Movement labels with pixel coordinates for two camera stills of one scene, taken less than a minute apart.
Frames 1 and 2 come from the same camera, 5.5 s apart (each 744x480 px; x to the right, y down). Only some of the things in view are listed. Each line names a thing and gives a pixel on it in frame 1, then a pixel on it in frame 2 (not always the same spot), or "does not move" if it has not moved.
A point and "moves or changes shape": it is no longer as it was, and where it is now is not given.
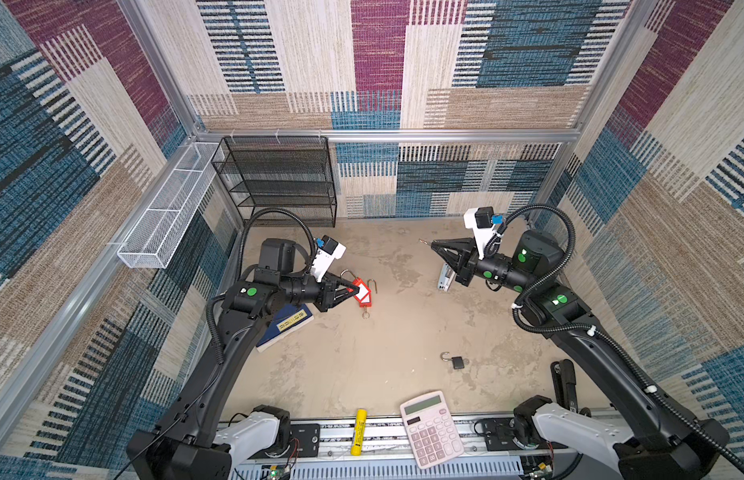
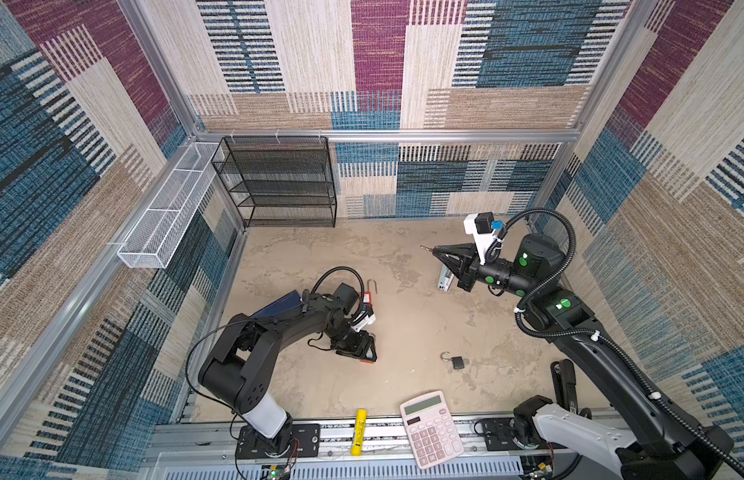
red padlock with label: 364,295 moves or changes shape
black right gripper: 464,261 does not move
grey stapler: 446,278 does not move
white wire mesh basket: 152,242 does not move
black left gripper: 328,291 -> 360,346
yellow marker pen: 359,432 does not move
